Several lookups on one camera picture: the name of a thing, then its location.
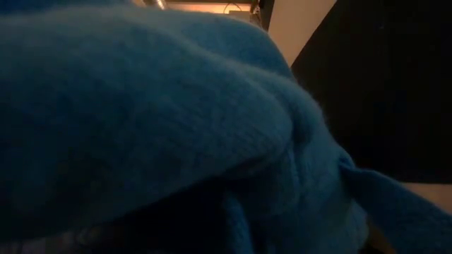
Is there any blue fleece garment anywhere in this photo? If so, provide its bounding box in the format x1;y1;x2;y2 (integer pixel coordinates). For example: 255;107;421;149
0;0;452;254

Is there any plain navy fabric bin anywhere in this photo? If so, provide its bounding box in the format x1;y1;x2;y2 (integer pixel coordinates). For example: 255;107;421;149
290;0;452;184

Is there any black metal table frame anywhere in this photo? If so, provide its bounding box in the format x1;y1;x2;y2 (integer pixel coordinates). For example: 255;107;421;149
257;0;276;32

